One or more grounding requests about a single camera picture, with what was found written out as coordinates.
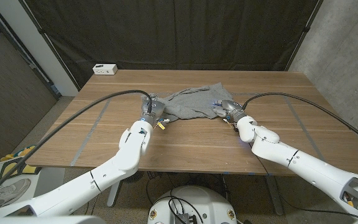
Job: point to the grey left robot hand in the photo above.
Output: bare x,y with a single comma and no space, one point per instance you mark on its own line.
154,110

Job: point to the grey electronics box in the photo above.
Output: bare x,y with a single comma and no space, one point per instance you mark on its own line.
183,218

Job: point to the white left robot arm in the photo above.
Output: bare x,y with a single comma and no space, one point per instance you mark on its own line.
113,168

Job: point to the white robot chest cover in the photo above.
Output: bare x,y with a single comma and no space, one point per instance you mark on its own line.
42,220

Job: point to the white table leg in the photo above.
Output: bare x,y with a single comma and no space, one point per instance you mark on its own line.
113,196

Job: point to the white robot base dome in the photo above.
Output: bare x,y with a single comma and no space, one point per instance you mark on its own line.
197,202

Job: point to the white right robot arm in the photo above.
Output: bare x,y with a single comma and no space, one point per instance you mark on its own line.
306,168

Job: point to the black round grille object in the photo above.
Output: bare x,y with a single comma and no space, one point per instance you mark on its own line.
137,176

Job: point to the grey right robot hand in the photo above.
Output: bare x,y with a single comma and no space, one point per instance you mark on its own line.
230,109

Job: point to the black backdrop stand pole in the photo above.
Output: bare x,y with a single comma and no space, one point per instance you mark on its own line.
42,32
306,29

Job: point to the grey table leg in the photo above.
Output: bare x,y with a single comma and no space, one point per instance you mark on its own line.
274,196

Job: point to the white power strip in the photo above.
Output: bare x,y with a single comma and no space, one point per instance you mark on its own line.
105,69

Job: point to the white printed shoe box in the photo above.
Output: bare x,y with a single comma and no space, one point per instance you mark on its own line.
8,189

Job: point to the yellow and green item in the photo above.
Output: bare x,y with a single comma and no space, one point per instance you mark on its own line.
20,152

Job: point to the grey shorts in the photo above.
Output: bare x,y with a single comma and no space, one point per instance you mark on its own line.
194,102

